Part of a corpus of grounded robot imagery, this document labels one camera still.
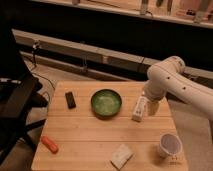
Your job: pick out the white paper cup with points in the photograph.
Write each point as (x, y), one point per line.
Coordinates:
(169, 145)

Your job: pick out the white tube bottle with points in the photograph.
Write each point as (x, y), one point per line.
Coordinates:
(139, 108)

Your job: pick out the black rectangular block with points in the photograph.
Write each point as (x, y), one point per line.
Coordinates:
(70, 100)

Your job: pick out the orange carrot toy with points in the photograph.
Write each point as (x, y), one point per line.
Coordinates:
(49, 144)

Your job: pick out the beige sponge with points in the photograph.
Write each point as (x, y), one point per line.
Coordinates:
(120, 156)

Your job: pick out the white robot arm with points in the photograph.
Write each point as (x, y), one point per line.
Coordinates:
(166, 76)

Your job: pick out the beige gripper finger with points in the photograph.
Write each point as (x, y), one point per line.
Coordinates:
(152, 107)

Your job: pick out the black office chair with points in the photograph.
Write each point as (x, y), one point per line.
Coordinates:
(18, 94)

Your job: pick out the green ceramic bowl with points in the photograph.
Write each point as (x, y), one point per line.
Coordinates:
(106, 102)

